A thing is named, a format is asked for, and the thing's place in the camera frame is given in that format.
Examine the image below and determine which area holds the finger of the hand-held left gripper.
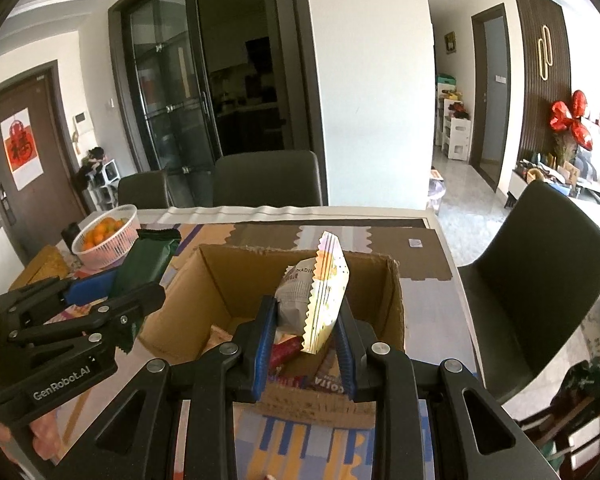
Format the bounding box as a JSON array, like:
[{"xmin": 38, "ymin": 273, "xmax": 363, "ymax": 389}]
[
  {"xmin": 5, "ymin": 281, "xmax": 167, "ymax": 356},
  {"xmin": 0, "ymin": 270, "xmax": 120, "ymax": 327}
]

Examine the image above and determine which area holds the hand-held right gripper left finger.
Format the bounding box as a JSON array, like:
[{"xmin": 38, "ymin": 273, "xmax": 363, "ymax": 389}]
[{"xmin": 47, "ymin": 295, "xmax": 281, "ymax": 480}]

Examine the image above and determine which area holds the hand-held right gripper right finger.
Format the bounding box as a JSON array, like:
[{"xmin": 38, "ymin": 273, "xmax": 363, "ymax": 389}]
[{"xmin": 332, "ymin": 300, "xmax": 563, "ymax": 480}]

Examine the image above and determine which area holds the dark red snack packet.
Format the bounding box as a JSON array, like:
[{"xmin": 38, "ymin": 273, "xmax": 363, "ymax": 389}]
[{"xmin": 312, "ymin": 352, "xmax": 350, "ymax": 395}]

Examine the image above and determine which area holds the dark green snack packet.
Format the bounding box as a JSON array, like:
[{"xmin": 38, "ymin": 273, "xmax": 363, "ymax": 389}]
[{"xmin": 110, "ymin": 227, "xmax": 182, "ymax": 356}]

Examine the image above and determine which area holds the pale yellow snack bag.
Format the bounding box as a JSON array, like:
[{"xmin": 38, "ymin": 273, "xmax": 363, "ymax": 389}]
[{"xmin": 274, "ymin": 231, "xmax": 351, "ymax": 356}]

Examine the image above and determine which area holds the brown cardboard box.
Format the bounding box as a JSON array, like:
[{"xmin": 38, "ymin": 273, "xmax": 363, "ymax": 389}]
[{"xmin": 139, "ymin": 244, "xmax": 406, "ymax": 428}]

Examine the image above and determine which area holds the white plastic basket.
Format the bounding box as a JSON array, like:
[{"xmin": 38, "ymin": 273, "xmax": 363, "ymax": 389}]
[{"xmin": 71, "ymin": 204, "xmax": 142, "ymax": 271}]

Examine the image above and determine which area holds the black container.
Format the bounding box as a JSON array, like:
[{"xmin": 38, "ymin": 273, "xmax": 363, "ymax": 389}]
[{"xmin": 61, "ymin": 221, "xmax": 82, "ymax": 250}]

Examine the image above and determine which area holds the pile of oranges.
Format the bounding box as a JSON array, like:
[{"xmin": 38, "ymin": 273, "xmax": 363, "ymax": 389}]
[{"xmin": 81, "ymin": 216, "xmax": 131, "ymax": 252}]

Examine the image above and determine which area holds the small white shelf rack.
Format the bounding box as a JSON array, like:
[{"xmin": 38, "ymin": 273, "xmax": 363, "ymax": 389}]
[{"xmin": 82, "ymin": 157, "xmax": 119, "ymax": 212}]

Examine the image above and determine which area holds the dark grey dining chair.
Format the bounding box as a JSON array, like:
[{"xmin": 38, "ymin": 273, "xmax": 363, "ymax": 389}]
[
  {"xmin": 457, "ymin": 180, "xmax": 600, "ymax": 404},
  {"xmin": 117, "ymin": 171, "xmax": 172, "ymax": 209},
  {"xmin": 212, "ymin": 150, "xmax": 324, "ymax": 208}
]

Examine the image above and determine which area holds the black bag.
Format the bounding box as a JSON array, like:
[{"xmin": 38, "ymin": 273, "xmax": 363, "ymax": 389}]
[{"xmin": 76, "ymin": 146, "xmax": 107, "ymax": 188}]

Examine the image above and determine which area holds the brown entrance door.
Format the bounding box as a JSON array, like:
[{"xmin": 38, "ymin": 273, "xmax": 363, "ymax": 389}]
[{"xmin": 0, "ymin": 60, "xmax": 89, "ymax": 263}]

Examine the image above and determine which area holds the red and white door poster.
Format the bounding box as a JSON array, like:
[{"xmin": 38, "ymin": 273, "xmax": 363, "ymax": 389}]
[{"xmin": 1, "ymin": 107, "xmax": 44, "ymax": 191}]

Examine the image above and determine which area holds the translucent plastic stool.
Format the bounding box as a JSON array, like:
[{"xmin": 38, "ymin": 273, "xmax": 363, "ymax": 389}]
[{"xmin": 426, "ymin": 169, "xmax": 449, "ymax": 209}]

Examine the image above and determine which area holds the glass sliding door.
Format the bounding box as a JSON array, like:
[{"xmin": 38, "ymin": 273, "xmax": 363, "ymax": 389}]
[{"xmin": 109, "ymin": 0, "xmax": 326, "ymax": 177}]

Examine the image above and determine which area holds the dark patterned cloth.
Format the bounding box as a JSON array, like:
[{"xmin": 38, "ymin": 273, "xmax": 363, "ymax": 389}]
[{"xmin": 551, "ymin": 356, "xmax": 600, "ymax": 412}]

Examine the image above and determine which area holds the white toy shelf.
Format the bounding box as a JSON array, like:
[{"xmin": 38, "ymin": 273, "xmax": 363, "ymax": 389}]
[{"xmin": 434, "ymin": 75, "xmax": 474, "ymax": 162}]

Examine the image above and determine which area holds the white low cabinet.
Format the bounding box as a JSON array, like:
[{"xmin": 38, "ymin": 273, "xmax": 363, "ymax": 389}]
[{"xmin": 510, "ymin": 157, "xmax": 600, "ymax": 235}]

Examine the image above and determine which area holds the dark framed interior door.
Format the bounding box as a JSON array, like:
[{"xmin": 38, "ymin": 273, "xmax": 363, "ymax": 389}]
[{"xmin": 471, "ymin": 3, "xmax": 512, "ymax": 192}]

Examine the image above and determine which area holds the red foil balloon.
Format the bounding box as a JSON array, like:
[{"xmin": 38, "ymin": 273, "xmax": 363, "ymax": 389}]
[{"xmin": 549, "ymin": 90, "xmax": 594, "ymax": 152}]

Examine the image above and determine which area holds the gold wall ornament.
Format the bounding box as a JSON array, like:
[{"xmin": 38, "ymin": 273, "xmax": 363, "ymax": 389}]
[{"xmin": 536, "ymin": 25, "xmax": 557, "ymax": 82}]

